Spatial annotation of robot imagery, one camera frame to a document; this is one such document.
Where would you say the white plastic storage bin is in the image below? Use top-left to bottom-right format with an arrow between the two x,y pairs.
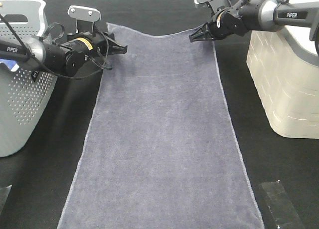
246,26 -> 319,139

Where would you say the clear tape strip left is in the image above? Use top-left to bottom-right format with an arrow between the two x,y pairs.
0,185 -> 12,214

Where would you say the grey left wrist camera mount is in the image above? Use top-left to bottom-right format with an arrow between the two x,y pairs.
67,5 -> 101,37

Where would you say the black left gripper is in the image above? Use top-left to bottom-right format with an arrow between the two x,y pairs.
94,31 -> 128,56

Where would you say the grey perforated laundry basket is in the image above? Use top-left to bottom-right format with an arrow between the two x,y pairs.
0,0 -> 57,157

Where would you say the blue cloth in basket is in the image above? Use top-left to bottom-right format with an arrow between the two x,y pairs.
0,59 -> 19,72

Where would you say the clear tape strip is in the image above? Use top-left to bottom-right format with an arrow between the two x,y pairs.
259,180 -> 305,229
0,185 -> 12,214

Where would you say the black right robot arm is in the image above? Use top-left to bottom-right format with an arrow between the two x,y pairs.
189,0 -> 319,48

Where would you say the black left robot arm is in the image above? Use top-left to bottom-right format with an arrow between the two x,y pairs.
0,30 -> 128,79

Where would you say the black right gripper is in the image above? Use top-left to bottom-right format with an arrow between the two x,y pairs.
189,10 -> 224,42

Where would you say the clear tape strip right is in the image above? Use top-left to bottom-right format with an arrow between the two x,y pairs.
259,180 -> 305,229

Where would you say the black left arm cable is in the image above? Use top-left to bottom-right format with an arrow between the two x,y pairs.
0,13 -> 113,80

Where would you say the grey blue towel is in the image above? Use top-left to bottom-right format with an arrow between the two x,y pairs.
58,24 -> 264,229

